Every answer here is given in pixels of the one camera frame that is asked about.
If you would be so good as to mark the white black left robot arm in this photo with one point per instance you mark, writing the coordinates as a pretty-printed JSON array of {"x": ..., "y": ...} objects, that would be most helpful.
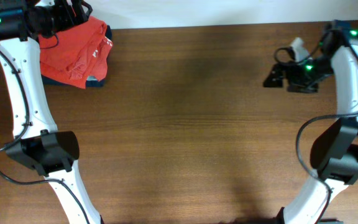
[{"x": 37, "y": 143}]

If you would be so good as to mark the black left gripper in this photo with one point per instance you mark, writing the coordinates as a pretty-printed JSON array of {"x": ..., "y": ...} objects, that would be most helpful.
[{"x": 62, "y": 5}]

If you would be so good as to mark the folded navy blue shirt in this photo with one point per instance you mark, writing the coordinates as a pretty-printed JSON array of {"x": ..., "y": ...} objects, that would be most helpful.
[{"x": 95, "y": 82}]

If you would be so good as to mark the orange McKinney Boyd soccer t-shirt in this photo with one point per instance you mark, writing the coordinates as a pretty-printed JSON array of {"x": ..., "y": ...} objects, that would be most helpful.
[{"x": 66, "y": 57}]

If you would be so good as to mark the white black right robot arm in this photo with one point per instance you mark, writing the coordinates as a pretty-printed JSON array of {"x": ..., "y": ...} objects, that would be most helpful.
[{"x": 333, "y": 162}]

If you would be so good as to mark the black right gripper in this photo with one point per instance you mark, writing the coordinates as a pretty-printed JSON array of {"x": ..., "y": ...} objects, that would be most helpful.
[{"x": 278, "y": 69}]

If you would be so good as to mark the folded orange soccer shirt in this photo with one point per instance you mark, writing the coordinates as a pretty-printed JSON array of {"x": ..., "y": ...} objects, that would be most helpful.
[{"x": 98, "y": 66}]

